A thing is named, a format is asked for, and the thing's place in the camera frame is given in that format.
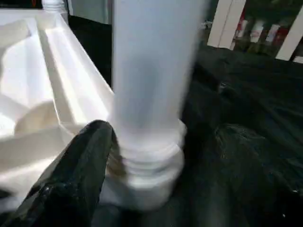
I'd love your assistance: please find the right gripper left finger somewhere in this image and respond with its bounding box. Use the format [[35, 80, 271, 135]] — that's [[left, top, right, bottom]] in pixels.
[[2, 120, 114, 227]]

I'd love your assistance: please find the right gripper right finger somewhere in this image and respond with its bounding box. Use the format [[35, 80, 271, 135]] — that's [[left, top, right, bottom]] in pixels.
[[215, 124, 303, 227]]

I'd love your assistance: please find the white plastic table leg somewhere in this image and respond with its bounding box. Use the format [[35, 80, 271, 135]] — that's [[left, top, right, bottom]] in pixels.
[[42, 0, 67, 15], [112, 0, 211, 178]]

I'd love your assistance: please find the black mat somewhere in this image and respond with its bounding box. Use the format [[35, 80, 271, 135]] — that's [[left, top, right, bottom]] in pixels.
[[69, 17, 303, 227]]

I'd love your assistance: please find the white glass door cabinet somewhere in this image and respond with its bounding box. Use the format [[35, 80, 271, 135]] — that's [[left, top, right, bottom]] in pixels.
[[207, 0, 303, 62]]

